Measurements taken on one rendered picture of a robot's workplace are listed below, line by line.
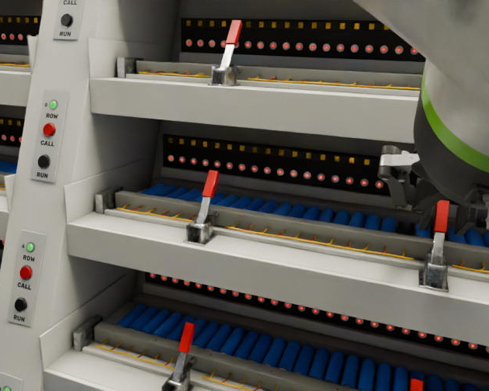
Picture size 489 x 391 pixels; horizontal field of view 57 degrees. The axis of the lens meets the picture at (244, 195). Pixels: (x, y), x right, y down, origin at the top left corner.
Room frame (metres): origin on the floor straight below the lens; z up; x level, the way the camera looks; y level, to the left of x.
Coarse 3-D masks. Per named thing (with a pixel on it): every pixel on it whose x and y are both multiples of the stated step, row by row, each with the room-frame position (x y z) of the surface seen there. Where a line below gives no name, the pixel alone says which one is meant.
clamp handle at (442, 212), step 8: (440, 200) 0.48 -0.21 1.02; (440, 208) 0.48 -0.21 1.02; (448, 208) 0.47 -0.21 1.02; (440, 216) 0.47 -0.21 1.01; (440, 224) 0.47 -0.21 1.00; (440, 232) 0.47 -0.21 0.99; (440, 240) 0.47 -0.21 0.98; (432, 248) 0.47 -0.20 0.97; (440, 248) 0.46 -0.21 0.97; (432, 256) 0.46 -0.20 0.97; (440, 256) 0.46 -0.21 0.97; (432, 264) 0.46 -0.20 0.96; (440, 264) 0.46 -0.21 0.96
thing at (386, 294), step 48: (96, 192) 0.63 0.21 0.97; (288, 192) 0.67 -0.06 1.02; (336, 192) 0.65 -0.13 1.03; (96, 240) 0.58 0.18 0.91; (144, 240) 0.55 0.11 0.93; (240, 240) 0.55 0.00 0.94; (240, 288) 0.52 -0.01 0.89; (288, 288) 0.50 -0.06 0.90; (336, 288) 0.48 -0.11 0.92; (384, 288) 0.46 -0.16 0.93; (480, 288) 0.46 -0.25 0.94; (480, 336) 0.44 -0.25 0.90
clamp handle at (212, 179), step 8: (208, 176) 0.56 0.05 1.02; (216, 176) 0.56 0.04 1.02; (208, 184) 0.56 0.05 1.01; (216, 184) 0.56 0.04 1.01; (208, 192) 0.55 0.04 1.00; (208, 200) 0.55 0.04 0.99; (200, 208) 0.55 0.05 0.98; (208, 208) 0.55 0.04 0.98; (200, 216) 0.55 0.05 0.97; (200, 224) 0.54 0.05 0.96
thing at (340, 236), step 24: (120, 192) 0.64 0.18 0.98; (168, 216) 0.62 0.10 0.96; (192, 216) 0.59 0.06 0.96; (240, 216) 0.58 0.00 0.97; (264, 216) 0.57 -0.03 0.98; (288, 216) 0.57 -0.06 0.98; (312, 240) 0.56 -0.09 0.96; (336, 240) 0.54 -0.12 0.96; (360, 240) 0.53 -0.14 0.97; (384, 240) 0.52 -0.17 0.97; (408, 240) 0.52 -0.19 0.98; (432, 240) 0.52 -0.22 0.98; (456, 264) 0.50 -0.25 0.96; (480, 264) 0.50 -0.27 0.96
